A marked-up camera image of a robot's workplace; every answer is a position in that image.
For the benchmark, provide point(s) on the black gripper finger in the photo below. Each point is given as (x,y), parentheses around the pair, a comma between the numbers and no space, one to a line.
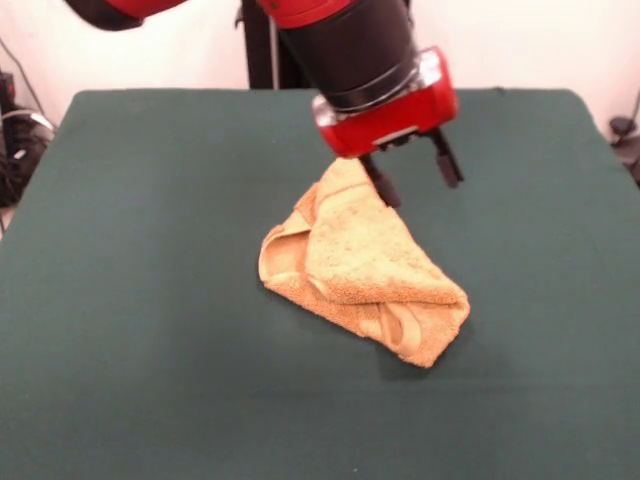
(384,185)
(448,165)

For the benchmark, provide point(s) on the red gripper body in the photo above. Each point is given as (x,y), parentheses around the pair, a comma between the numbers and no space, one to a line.
(400,117)

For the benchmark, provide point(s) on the orange terry towel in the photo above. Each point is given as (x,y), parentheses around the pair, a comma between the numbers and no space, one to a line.
(360,250)

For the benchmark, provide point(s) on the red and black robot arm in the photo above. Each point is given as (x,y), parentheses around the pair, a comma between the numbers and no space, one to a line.
(350,50)

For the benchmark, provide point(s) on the black stand base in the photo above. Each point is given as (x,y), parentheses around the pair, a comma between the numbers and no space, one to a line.
(621,126)

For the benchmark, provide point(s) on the dark green table cloth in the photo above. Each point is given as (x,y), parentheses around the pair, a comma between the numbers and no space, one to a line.
(150,300)

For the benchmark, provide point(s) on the black power strip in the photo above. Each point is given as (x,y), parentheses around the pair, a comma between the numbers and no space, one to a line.
(6,86)

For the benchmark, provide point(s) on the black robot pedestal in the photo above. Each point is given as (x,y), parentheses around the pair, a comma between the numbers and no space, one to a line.
(260,60)

